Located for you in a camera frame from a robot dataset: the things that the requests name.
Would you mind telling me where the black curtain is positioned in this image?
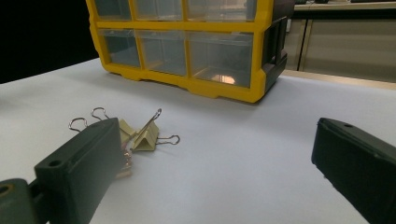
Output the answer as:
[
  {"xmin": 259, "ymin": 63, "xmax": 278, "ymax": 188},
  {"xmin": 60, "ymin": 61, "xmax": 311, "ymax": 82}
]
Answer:
[{"xmin": 0, "ymin": 0, "xmax": 100, "ymax": 85}]

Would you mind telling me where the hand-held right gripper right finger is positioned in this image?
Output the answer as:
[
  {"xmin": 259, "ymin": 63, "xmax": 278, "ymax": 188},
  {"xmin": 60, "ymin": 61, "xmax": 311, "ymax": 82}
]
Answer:
[{"xmin": 311, "ymin": 117, "xmax": 396, "ymax": 224}]

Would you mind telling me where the black horizontal bar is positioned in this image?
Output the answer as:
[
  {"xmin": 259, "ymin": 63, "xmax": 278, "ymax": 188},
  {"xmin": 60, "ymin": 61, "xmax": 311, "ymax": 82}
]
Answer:
[{"xmin": 292, "ymin": 8, "xmax": 396, "ymax": 21}]

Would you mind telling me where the transparent plastic drawer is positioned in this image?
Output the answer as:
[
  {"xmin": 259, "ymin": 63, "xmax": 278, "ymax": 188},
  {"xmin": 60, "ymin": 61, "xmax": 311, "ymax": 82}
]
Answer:
[
  {"xmin": 98, "ymin": 28, "xmax": 142, "ymax": 68},
  {"xmin": 135, "ymin": 30, "xmax": 190, "ymax": 77}
]

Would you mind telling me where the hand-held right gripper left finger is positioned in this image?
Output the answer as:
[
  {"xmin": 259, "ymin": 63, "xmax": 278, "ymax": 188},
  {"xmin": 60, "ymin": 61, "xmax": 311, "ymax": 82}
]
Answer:
[{"xmin": 34, "ymin": 117, "xmax": 124, "ymax": 224}]

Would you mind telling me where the yellow black drawer organizer cabinet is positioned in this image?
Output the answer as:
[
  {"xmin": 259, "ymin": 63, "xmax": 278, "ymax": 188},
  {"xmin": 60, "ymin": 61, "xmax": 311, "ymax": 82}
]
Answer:
[{"xmin": 85, "ymin": 0, "xmax": 296, "ymax": 105}]

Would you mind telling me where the set of clear organizer drawers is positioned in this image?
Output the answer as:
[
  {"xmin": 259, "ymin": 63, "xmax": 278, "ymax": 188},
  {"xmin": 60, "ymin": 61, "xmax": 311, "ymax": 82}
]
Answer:
[{"xmin": 92, "ymin": 0, "xmax": 258, "ymax": 89}]

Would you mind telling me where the wooden table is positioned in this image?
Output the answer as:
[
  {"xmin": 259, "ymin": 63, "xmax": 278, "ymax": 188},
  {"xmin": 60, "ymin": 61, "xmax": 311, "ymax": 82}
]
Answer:
[{"xmin": 279, "ymin": 68, "xmax": 396, "ymax": 91}]

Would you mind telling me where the white table cover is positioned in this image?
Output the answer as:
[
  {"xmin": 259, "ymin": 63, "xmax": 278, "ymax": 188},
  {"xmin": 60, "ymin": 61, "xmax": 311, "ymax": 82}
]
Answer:
[{"xmin": 0, "ymin": 57, "xmax": 396, "ymax": 224}]

